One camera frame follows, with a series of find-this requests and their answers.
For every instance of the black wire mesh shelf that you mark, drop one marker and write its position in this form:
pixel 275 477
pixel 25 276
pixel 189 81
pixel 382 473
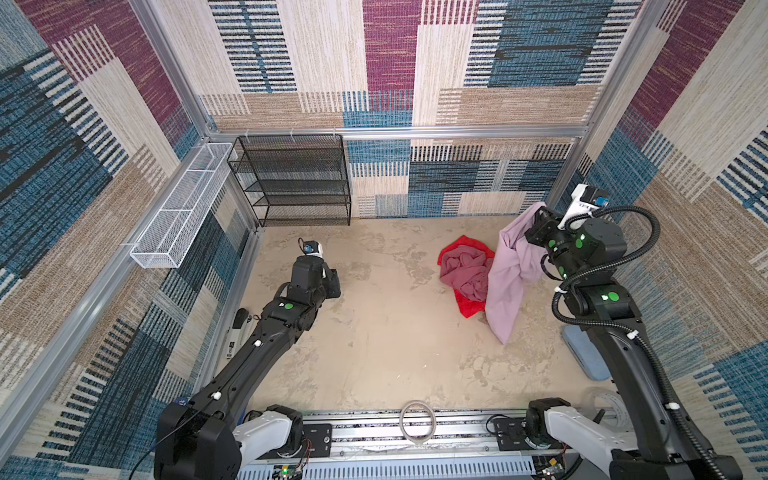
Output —
pixel 294 180

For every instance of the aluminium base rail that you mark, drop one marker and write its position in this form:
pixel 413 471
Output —
pixel 448 444

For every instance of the mauve cloth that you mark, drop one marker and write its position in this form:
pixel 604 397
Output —
pixel 466 270

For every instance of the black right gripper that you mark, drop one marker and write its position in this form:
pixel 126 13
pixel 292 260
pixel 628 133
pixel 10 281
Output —
pixel 542 225

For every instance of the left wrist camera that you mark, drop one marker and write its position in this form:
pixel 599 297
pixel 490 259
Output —
pixel 311 248

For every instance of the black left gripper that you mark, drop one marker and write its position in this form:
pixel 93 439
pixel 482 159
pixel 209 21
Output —
pixel 330 277

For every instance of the light blue pad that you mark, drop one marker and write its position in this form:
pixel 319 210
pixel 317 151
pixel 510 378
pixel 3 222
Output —
pixel 585 353

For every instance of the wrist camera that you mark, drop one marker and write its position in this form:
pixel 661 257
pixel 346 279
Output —
pixel 311 248
pixel 585 199

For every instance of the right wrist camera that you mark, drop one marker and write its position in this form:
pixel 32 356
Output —
pixel 585 199

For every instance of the red cloth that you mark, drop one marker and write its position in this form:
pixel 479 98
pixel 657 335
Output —
pixel 467 307

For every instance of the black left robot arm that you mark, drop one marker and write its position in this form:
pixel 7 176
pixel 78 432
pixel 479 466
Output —
pixel 207 438

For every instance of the white wire mesh basket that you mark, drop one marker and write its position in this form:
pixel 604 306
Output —
pixel 167 239

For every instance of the light pink cloth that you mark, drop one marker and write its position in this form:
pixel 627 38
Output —
pixel 515 265

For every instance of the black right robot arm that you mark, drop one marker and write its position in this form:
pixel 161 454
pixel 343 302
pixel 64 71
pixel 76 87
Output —
pixel 666 444

